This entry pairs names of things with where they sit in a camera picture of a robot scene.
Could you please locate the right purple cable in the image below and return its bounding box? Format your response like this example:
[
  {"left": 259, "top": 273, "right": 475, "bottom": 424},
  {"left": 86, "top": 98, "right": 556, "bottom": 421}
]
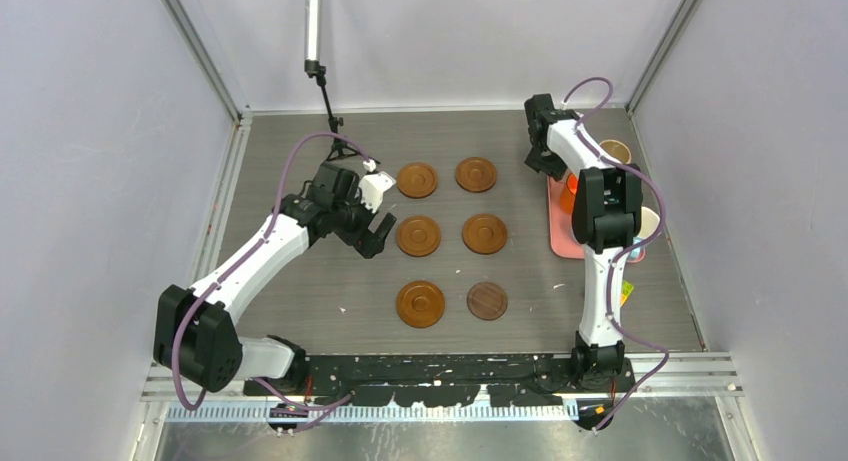
[{"left": 561, "top": 77, "right": 670, "bottom": 434}]

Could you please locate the light blue ceramic mug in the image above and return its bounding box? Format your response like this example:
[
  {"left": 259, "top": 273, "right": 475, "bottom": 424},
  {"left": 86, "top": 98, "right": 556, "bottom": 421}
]
[{"left": 627, "top": 206, "right": 661, "bottom": 263}]

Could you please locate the aluminium frame rail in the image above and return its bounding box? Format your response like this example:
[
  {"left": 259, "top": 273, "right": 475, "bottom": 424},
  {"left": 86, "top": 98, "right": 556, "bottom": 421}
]
[{"left": 141, "top": 352, "right": 744, "bottom": 426}]

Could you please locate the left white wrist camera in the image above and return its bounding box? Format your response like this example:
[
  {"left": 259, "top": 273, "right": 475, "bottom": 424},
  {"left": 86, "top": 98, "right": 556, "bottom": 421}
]
[{"left": 358, "top": 158, "right": 397, "bottom": 214}]

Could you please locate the black tripod with silver pole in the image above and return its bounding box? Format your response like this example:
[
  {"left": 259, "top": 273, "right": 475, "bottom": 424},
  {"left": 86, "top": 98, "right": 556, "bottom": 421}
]
[{"left": 304, "top": 0, "right": 343, "bottom": 134}]

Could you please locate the dark walnut wooden coaster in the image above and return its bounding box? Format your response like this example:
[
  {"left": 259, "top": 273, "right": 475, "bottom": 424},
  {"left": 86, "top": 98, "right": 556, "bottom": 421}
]
[{"left": 466, "top": 281, "right": 508, "bottom": 321}]

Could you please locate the colourful cube block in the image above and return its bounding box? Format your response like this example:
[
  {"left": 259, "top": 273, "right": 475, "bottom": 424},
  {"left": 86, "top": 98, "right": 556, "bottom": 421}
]
[{"left": 620, "top": 280, "right": 635, "bottom": 306}]

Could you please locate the purple cable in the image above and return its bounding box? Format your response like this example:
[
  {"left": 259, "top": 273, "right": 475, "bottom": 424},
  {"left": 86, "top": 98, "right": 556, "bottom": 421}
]
[
  {"left": 561, "top": 77, "right": 670, "bottom": 434},
  {"left": 170, "top": 131, "right": 378, "bottom": 434}
]

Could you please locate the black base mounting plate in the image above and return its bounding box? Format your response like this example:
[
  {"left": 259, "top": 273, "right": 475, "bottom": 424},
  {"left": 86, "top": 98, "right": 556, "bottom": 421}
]
[{"left": 244, "top": 354, "right": 635, "bottom": 407}]

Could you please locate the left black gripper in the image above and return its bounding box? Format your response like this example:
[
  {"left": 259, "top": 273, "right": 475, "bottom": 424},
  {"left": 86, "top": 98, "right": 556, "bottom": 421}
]
[{"left": 332, "top": 184, "right": 394, "bottom": 258}]

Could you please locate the brown wooden coaster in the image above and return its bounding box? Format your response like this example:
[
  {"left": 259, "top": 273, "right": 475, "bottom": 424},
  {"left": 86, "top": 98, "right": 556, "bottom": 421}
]
[
  {"left": 455, "top": 157, "right": 497, "bottom": 193},
  {"left": 396, "top": 280, "right": 446, "bottom": 329},
  {"left": 462, "top": 213, "right": 509, "bottom": 255},
  {"left": 397, "top": 162, "right": 439, "bottom": 199},
  {"left": 396, "top": 216, "right": 442, "bottom": 257}
]

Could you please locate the pink plastic tray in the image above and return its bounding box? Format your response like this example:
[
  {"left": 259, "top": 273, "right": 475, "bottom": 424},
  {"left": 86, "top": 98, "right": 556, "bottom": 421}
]
[{"left": 546, "top": 176, "right": 647, "bottom": 265}]

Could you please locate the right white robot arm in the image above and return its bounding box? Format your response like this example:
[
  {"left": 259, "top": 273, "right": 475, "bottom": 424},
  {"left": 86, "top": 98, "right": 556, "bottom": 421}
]
[{"left": 524, "top": 94, "right": 643, "bottom": 392}]

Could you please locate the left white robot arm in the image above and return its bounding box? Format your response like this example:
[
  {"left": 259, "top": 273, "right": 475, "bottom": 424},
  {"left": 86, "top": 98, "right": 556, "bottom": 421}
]
[{"left": 153, "top": 162, "right": 396, "bottom": 395}]

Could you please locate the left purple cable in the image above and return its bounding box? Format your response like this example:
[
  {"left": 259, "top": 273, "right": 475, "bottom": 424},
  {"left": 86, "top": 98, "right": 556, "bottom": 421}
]
[{"left": 170, "top": 131, "right": 378, "bottom": 434}]

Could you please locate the orange ceramic mug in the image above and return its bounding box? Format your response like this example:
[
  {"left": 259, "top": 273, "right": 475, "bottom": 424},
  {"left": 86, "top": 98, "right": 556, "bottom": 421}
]
[{"left": 558, "top": 173, "right": 578, "bottom": 215}]

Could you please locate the beige ceramic mug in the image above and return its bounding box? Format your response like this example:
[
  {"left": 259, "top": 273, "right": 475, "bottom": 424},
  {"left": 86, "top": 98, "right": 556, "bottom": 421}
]
[{"left": 599, "top": 139, "right": 632, "bottom": 165}]

